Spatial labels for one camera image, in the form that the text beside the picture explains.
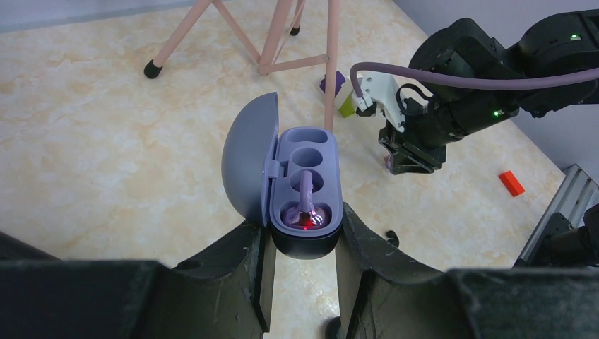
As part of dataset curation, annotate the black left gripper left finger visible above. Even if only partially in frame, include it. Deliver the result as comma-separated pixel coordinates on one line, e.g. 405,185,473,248
1,222,275,338

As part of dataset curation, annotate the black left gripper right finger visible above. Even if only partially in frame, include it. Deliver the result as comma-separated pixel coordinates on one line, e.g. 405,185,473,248
335,204,598,338

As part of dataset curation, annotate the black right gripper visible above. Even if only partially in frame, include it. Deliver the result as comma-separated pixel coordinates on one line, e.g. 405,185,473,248
379,93,520,175

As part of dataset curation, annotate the grey blue oval case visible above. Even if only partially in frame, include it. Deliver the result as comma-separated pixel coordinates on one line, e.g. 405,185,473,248
221,92,343,260

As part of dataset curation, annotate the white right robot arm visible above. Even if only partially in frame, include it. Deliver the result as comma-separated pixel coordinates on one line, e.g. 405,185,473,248
379,9,598,175

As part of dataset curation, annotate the black earbud left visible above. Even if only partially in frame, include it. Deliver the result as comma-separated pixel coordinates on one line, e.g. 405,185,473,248
324,316,343,339

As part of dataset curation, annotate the black earbud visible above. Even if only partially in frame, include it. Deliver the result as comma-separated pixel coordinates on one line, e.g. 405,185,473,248
385,230,400,248
324,316,343,339

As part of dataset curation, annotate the black earbud centre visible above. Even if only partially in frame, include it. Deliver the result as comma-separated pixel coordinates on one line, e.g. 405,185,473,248
385,230,400,248

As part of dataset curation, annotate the purple white green toy block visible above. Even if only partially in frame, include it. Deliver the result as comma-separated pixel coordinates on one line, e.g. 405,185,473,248
334,71,356,118

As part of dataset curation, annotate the red rectangular block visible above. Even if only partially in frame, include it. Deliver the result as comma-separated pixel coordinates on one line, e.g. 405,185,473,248
498,170,526,197

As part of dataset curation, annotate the pink music stand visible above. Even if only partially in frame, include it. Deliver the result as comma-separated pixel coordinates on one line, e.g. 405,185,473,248
143,0,342,133

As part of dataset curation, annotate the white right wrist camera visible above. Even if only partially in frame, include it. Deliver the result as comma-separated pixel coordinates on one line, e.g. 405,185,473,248
351,72,408,133

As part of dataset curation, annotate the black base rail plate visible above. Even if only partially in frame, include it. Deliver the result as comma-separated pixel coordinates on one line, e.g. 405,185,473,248
514,205,598,268

